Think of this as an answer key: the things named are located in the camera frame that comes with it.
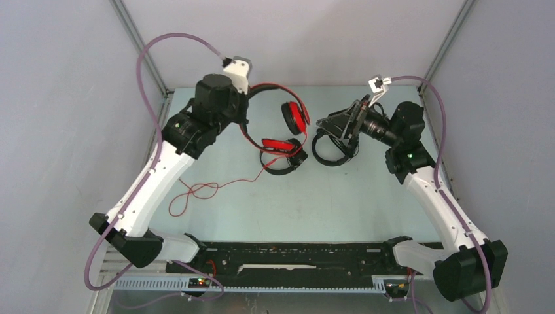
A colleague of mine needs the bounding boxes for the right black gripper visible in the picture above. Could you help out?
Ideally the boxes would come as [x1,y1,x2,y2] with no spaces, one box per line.
[315,95,400,148]

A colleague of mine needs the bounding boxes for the small black headphones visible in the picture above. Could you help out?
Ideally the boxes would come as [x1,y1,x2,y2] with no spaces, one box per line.
[259,138,308,176]

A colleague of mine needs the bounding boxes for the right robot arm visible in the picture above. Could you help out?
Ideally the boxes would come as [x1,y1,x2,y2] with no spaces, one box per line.
[316,101,508,301]

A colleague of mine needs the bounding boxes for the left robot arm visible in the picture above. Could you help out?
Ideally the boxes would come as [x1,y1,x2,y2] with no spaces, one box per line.
[89,73,249,273]

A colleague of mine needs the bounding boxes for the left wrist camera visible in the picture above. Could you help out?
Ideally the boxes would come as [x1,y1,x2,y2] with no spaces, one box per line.
[223,56,253,95]

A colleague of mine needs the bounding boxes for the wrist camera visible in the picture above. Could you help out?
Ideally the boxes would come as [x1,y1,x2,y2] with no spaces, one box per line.
[368,75,392,107]
[223,56,253,95]

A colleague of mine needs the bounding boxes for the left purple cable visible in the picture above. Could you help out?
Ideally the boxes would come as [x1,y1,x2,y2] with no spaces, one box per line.
[83,33,226,302]

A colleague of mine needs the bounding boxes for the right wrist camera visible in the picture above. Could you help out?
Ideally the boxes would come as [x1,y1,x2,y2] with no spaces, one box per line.
[368,75,392,107]

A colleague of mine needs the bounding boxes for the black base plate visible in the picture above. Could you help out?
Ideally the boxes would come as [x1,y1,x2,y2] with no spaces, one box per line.
[189,241,413,290]

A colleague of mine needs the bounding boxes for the aluminium frame rail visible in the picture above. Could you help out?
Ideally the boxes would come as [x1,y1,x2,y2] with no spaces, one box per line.
[115,237,413,295]

